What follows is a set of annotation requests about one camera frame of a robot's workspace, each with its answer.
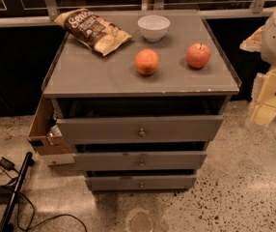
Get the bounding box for white bowl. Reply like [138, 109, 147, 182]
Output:
[138, 15, 170, 43]

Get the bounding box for black pole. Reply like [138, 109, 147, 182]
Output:
[0, 152, 34, 232]

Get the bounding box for metal window railing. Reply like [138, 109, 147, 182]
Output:
[0, 0, 276, 29]

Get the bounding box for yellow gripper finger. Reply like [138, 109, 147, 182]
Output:
[249, 103, 276, 127]
[239, 26, 263, 52]

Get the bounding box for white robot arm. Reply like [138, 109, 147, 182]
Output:
[240, 8, 276, 130]

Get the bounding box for red apple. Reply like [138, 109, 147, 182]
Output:
[186, 43, 211, 69]

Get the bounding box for orange fruit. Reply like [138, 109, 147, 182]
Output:
[135, 49, 159, 75]

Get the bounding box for grey bottom drawer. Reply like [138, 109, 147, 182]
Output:
[85, 175, 196, 191]

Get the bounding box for cardboard box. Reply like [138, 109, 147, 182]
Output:
[28, 97, 74, 165]

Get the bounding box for grey drawer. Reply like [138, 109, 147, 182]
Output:
[85, 175, 196, 191]
[73, 151, 207, 171]
[57, 115, 223, 144]

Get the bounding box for brown chip bag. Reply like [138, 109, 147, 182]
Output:
[54, 9, 131, 56]

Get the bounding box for grey top drawer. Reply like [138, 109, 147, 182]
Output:
[57, 115, 223, 144]

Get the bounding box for grey drawer cabinet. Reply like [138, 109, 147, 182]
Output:
[43, 10, 240, 180]

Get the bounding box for black cable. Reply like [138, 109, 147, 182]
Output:
[0, 151, 88, 232]

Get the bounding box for black power adapter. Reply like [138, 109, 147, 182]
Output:
[0, 158, 14, 170]

